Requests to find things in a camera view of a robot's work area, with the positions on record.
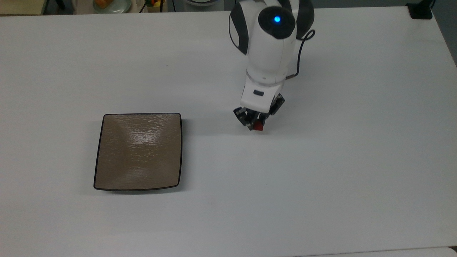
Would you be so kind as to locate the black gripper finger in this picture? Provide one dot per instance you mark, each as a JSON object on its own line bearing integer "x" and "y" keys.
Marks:
{"x": 241, "y": 116}
{"x": 277, "y": 104}

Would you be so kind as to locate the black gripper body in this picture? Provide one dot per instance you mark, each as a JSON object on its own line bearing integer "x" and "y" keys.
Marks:
{"x": 257, "y": 115}

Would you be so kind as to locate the small strawberry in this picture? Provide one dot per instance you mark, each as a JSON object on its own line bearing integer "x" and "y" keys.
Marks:
{"x": 258, "y": 126}

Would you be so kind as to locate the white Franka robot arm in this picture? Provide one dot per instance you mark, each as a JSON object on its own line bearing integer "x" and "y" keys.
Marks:
{"x": 271, "y": 53}

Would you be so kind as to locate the square brown ceramic plate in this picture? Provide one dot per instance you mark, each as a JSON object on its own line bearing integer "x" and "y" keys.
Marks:
{"x": 139, "y": 151}

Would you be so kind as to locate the pale green round plate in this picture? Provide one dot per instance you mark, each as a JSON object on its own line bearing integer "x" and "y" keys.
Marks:
{"x": 121, "y": 7}

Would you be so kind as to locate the white round bowl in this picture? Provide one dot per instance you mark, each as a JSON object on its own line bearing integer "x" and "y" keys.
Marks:
{"x": 201, "y": 2}

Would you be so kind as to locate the yellow container with fruit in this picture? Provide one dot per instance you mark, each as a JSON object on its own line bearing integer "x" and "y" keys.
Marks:
{"x": 156, "y": 6}

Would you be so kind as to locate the orange fruit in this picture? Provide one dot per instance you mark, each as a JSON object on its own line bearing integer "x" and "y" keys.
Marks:
{"x": 103, "y": 3}

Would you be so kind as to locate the beige wooden board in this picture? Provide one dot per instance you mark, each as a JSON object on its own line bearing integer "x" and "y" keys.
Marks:
{"x": 21, "y": 6}

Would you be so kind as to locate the black camera stand pole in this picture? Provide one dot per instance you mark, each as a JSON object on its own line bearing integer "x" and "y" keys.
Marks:
{"x": 421, "y": 10}

